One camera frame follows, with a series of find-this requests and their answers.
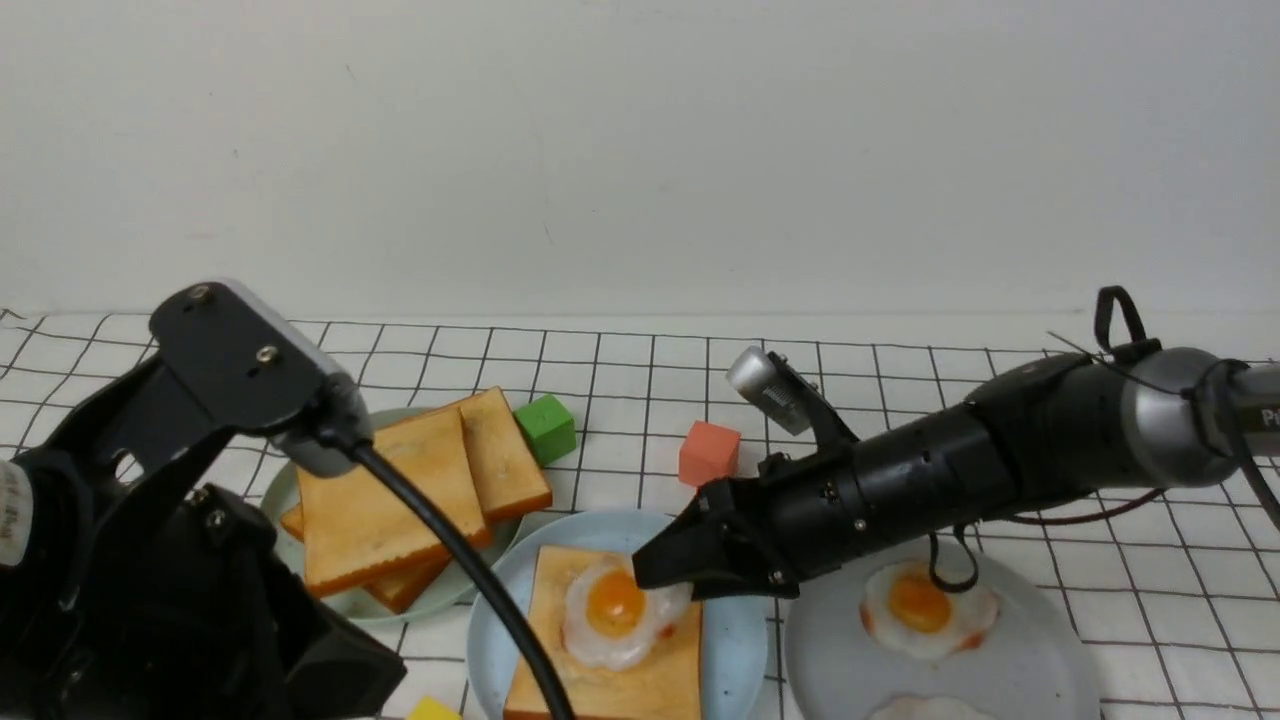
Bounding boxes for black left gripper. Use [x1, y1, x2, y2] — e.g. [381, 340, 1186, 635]
[3, 356, 407, 719]

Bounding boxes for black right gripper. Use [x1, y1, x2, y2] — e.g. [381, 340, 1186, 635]
[632, 406, 1021, 601]

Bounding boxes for fried egg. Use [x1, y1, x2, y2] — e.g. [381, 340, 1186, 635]
[860, 560, 1001, 662]
[561, 556, 692, 673]

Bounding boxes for toast slice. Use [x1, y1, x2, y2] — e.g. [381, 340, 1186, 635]
[280, 503, 449, 614]
[298, 409, 492, 597]
[527, 546, 704, 719]
[426, 387, 553, 523]

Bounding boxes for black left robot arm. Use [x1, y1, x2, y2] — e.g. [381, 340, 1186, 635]
[3, 354, 407, 719]

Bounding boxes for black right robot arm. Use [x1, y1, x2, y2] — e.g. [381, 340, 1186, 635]
[632, 342, 1277, 600]

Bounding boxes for light blue plate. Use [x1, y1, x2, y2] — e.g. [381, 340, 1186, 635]
[466, 509, 773, 719]

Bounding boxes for orange cube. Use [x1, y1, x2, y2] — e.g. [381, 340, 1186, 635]
[677, 420, 741, 487]

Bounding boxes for green cube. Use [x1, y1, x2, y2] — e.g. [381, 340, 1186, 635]
[515, 395, 579, 468]

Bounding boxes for green plate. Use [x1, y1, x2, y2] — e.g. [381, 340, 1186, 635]
[260, 407, 522, 624]

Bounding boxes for yellow cube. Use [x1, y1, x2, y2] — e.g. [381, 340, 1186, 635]
[404, 696, 462, 720]

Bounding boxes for grey plate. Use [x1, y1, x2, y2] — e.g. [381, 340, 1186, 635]
[782, 539, 1100, 719]

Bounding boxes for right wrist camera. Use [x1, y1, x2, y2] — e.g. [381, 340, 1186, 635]
[724, 346, 859, 446]

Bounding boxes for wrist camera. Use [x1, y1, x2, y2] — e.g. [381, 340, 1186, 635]
[724, 346, 859, 446]
[148, 278, 372, 478]

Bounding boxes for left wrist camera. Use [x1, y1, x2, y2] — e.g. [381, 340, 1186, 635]
[148, 278, 372, 478]

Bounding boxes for black left camera cable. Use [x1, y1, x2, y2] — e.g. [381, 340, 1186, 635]
[317, 425, 579, 720]

